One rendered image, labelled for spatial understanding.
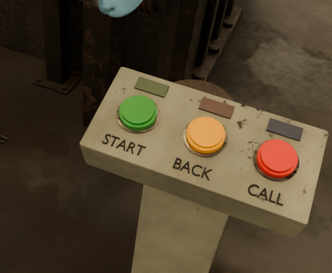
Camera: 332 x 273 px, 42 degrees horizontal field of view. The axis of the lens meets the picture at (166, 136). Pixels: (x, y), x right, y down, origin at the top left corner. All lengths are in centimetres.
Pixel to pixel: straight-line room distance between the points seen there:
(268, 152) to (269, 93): 119
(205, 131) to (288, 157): 9
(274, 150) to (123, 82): 18
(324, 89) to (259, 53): 30
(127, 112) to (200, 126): 8
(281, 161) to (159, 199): 14
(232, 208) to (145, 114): 13
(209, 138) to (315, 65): 147
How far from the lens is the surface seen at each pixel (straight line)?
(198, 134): 44
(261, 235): 116
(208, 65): 156
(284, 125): 47
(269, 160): 44
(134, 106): 46
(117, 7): 60
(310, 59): 192
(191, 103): 47
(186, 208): 48
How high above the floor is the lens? 90
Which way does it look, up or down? 42 degrees down
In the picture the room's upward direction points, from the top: 10 degrees clockwise
